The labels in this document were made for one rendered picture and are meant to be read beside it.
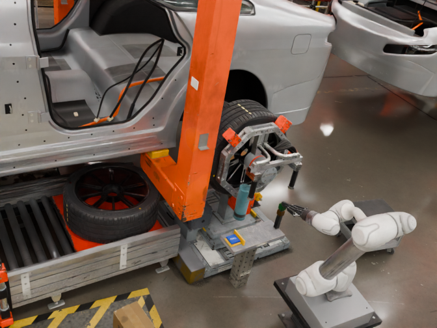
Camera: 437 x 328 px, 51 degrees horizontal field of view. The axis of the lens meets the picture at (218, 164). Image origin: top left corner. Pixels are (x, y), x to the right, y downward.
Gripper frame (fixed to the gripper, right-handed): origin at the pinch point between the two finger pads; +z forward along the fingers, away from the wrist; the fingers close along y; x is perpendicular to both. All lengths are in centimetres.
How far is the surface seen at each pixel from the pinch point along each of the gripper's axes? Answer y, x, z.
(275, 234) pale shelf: 2.0, 24.4, 6.6
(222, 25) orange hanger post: 53, -116, 1
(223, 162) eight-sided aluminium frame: 31, -29, 28
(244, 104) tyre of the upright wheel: 4, -60, 40
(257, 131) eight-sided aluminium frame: 10, -47, 19
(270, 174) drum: 4.5, -18.9, 11.6
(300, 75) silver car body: -68, -69, 58
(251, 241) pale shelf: 21.1, 23.7, 9.1
